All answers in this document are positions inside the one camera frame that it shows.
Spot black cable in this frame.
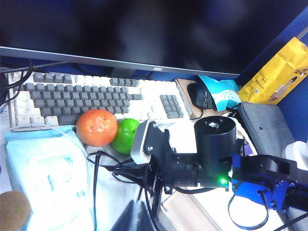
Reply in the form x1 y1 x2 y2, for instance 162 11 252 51
0 58 69 108

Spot brown kiwi fruit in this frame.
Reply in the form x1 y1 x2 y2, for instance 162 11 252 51
0 191 32 231

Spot white grey mechanical keyboard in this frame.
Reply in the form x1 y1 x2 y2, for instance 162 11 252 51
8 70 193 128

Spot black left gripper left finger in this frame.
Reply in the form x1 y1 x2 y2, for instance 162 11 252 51
110 199 140 231

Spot black computer monitor with stand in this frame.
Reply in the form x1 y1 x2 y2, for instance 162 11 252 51
0 0 308 78

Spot purple strap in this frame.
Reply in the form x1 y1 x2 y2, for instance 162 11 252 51
235 120 257 158

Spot black computer mouse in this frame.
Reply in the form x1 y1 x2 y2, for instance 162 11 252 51
187 82 218 111

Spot large green apple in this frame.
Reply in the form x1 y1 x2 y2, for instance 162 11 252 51
111 118 141 155

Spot black framed glasses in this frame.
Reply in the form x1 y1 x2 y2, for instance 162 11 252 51
86 150 154 231

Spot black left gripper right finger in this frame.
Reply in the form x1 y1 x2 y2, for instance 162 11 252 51
139 200 157 231

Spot short blue looped arm cable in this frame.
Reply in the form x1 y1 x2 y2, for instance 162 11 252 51
227 190 270 229

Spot yellow paper bag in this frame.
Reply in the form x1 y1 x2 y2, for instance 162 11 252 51
236 37 308 105

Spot light blue wet wipes pack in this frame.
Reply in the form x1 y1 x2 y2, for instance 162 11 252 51
4 125 95 231

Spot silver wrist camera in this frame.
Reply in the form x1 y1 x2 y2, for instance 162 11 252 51
129 119 157 166

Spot grey fabric laptop sleeve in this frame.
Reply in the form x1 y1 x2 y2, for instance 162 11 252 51
237 102 308 167

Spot long white cable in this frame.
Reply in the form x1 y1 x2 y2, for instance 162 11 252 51
10 123 93 183

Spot orange fruit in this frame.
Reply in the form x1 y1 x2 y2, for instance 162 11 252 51
76 109 118 147

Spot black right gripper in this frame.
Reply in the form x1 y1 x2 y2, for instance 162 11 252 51
143 122 201 218

